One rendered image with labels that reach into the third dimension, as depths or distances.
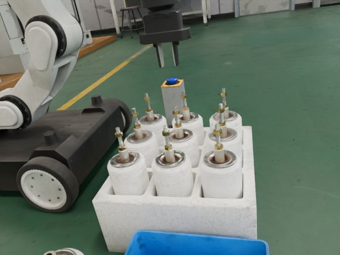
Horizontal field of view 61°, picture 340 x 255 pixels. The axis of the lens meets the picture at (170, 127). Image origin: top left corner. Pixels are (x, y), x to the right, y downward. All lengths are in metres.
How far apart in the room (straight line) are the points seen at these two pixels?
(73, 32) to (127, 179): 0.57
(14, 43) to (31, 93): 2.18
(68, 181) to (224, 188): 0.51
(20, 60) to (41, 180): 2.34
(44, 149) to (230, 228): 0.64
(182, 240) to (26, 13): 0.83
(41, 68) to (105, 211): 0.53
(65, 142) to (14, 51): 2.35
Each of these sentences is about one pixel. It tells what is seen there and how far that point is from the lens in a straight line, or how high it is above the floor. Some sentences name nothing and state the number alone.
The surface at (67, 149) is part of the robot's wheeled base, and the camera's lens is 1.02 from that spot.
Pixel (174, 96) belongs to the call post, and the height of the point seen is 0.28.
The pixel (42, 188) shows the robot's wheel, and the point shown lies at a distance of 1.05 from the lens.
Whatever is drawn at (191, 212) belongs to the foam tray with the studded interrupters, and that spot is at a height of 0.16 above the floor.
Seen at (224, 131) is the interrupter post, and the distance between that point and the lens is 0.76.
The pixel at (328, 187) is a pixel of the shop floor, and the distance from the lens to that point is 1.03.
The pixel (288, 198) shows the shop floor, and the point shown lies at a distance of 0.97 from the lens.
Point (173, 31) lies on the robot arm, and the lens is 0.68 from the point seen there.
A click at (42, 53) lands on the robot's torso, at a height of 0.49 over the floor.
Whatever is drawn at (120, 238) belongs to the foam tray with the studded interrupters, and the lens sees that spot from 0.81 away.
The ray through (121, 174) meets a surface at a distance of 0.71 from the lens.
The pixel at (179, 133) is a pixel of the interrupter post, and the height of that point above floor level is 0.26.
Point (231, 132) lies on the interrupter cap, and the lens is 0.78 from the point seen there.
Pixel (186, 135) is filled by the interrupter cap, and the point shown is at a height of 0.25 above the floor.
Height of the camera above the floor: 0.62
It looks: 25 degrees down
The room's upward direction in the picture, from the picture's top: 9 degrees counter-clockwise
